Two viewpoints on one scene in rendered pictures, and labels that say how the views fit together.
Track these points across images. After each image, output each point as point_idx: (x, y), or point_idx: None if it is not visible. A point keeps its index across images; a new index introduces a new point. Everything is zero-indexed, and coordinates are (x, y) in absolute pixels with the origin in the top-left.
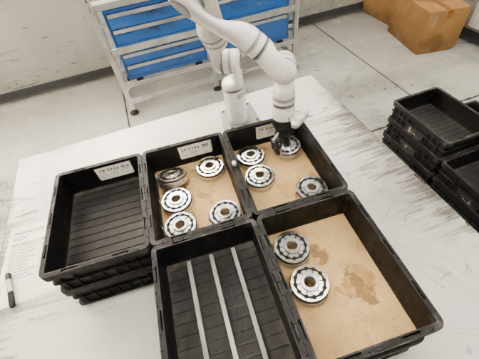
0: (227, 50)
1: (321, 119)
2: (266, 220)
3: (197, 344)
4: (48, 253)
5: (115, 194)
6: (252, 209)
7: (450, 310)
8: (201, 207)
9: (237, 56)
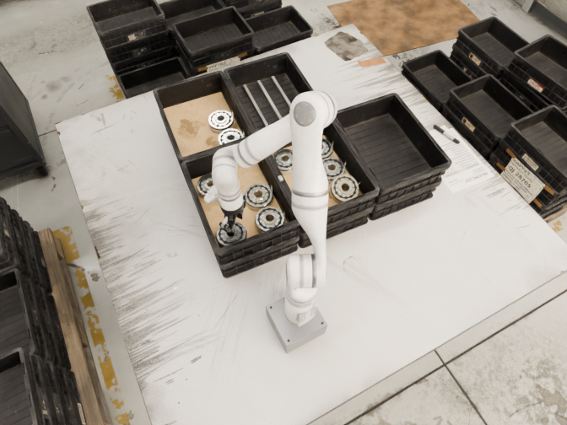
0: (304, 261)
1: (180, 352)
2: None
3: (288, 95)
4: (402, 106)
5: (396, 180)
6: None
7: (131, 148)
8: None
9: (288, 257)
